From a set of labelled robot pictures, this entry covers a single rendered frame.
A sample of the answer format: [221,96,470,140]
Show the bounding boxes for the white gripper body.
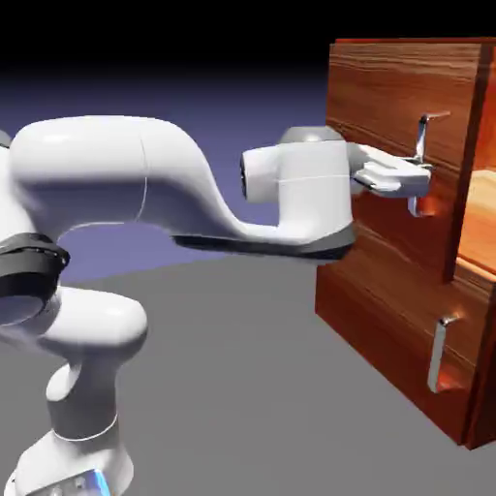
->
[353,145,433,199]

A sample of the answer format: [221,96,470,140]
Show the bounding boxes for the long silver door handle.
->
[406,110,451,219]

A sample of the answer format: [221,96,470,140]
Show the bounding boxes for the tall wooden cabinet door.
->
[324,41,494,285]

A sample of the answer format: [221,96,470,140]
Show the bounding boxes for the wooden cabinet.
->
[314,37,496,451]

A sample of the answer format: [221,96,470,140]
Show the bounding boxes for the short wooden cabinet door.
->
[314,232,496,448]

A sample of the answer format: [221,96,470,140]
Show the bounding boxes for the short silver door handle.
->
[426,312,466,395]

